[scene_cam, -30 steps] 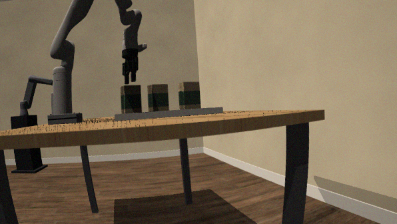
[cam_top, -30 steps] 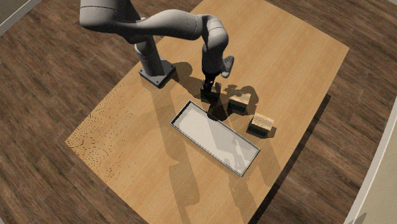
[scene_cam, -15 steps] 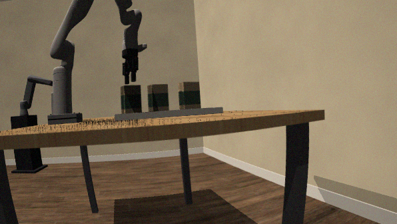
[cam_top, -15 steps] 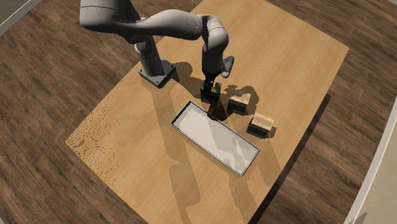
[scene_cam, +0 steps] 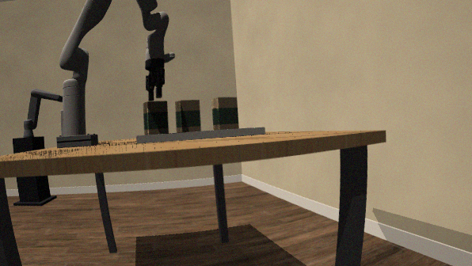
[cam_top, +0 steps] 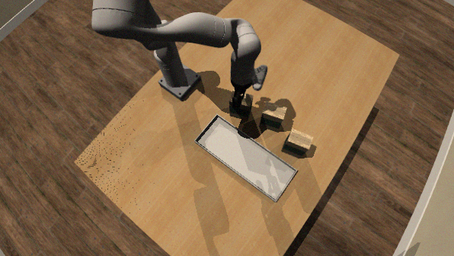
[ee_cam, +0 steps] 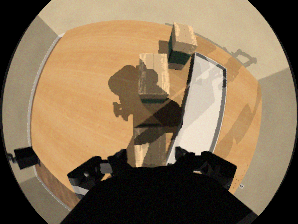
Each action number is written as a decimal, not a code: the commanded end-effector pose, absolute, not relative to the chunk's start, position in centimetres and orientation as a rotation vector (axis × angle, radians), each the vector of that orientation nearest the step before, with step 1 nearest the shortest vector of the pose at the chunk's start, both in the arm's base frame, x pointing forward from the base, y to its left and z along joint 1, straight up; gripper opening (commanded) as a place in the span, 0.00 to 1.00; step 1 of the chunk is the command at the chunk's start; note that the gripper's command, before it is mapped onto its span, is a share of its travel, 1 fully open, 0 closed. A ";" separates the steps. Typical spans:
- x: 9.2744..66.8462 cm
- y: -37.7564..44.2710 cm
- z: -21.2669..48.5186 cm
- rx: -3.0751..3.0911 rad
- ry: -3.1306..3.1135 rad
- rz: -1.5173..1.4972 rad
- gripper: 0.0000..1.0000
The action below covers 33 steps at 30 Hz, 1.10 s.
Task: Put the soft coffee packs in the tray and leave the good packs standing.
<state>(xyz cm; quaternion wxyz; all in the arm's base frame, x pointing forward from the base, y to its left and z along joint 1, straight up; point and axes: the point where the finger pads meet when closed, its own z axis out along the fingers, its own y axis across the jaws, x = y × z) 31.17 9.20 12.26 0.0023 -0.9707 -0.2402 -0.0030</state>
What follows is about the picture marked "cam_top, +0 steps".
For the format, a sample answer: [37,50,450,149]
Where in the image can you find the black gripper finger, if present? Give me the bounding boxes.
[232,89,246,108]

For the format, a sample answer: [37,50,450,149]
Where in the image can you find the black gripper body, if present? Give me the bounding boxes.
[231,80,252,95]

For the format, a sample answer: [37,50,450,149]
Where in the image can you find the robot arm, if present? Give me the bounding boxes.
[91,0,267,91]

